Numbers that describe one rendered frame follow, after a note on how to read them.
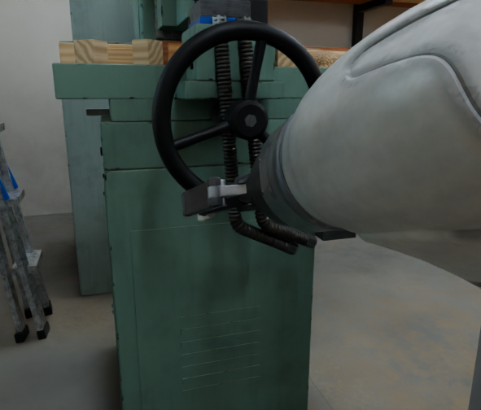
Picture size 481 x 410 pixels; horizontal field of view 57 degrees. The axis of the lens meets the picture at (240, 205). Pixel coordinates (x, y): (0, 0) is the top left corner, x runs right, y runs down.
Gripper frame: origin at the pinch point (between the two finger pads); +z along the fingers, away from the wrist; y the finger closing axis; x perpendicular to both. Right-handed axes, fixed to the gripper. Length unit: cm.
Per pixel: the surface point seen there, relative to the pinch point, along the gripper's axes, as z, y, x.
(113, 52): 39, 13, -37
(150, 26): 54, 3, -51
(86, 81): 26.5, 18.1, -26.0
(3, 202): 104, 49, -16
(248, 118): 9.9, -5.4, -13.9
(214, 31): 6.7, -0.6, -25.8
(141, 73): 26.1, 8.7, -27.4
